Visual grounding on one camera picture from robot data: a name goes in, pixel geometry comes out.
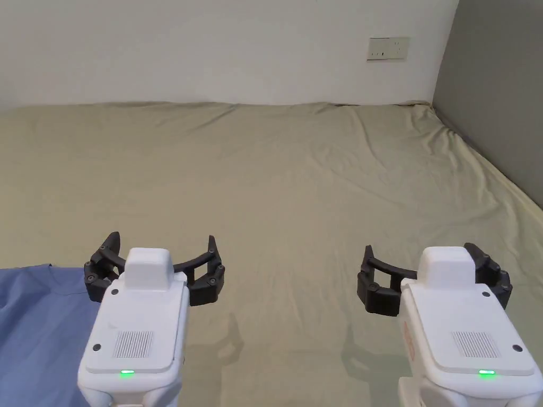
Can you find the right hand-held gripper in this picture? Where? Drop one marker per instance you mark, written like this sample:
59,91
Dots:
462,326

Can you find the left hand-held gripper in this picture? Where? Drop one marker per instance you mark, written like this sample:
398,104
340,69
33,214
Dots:
135,322

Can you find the blue shirt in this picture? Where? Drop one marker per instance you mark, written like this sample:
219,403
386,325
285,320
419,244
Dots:
42,330

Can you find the bed with beige sheet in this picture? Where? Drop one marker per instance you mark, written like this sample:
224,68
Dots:
280,178

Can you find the grey padded headboard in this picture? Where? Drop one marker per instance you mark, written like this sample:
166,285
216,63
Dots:
496,93

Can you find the white wall socket plate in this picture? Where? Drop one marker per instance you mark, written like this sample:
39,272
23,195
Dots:
388,48

